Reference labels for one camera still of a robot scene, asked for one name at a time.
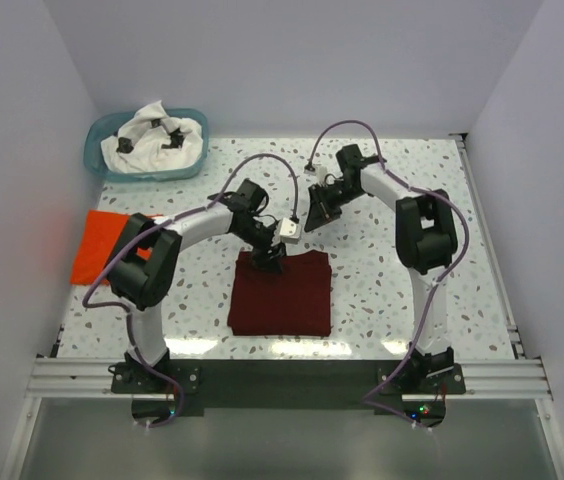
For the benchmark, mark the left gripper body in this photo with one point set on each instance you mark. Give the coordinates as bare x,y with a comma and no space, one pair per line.
269,253

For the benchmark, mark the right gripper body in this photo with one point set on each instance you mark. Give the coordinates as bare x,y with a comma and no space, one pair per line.
320,208

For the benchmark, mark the dark red t-shirt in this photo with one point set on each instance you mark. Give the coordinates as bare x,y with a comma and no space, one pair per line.
296,302

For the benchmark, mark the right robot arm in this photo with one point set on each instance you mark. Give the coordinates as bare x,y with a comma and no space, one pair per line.
426,243

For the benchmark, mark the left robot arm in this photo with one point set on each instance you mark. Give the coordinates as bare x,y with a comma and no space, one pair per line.
143,263

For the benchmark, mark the white t-shirt with black print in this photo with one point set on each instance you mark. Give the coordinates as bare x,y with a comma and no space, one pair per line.
153,141

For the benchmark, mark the folded orange t-shirt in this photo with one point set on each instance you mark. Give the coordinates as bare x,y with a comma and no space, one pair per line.
101,232

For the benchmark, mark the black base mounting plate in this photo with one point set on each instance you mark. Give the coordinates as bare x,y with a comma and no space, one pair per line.
295,385

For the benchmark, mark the teal plastic basket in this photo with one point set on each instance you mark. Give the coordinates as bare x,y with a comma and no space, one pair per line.
108,124

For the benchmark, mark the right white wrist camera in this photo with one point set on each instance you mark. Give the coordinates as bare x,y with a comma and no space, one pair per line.
320,173

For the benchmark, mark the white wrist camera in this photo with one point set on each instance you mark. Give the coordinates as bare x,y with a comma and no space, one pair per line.
288,231
320,173

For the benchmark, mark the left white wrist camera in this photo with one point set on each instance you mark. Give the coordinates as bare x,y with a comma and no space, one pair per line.
288,231

